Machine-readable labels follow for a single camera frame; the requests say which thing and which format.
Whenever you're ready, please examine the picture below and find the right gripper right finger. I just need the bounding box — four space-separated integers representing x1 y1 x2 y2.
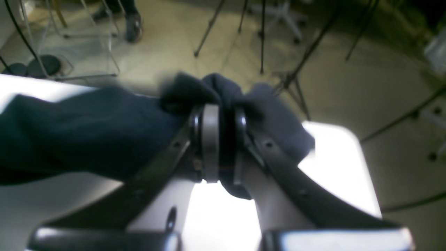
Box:
233 107 415 251

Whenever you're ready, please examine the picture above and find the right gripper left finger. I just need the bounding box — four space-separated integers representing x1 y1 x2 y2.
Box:
28 104 220 251

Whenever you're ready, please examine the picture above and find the black printed T-shirt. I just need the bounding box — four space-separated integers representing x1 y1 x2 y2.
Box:
0 73 314 200

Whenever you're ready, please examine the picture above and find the black tripod stand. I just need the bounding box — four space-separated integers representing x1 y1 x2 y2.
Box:
192 0 446 147

